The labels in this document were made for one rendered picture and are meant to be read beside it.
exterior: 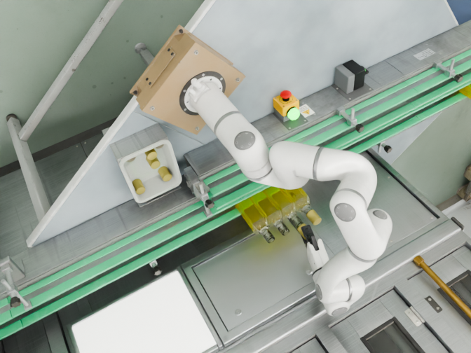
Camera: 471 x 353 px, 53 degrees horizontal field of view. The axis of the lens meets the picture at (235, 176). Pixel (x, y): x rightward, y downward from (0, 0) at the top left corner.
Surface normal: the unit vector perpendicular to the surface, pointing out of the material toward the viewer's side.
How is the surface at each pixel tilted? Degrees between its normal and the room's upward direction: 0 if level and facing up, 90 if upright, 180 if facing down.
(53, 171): 90
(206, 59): 5
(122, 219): 90
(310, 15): 0
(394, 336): 90
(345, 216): 57
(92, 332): 90
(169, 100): 5
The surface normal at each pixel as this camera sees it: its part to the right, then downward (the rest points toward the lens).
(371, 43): 0.48, 0.63
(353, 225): -0.45, 0.51
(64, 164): -0.11, -0.64
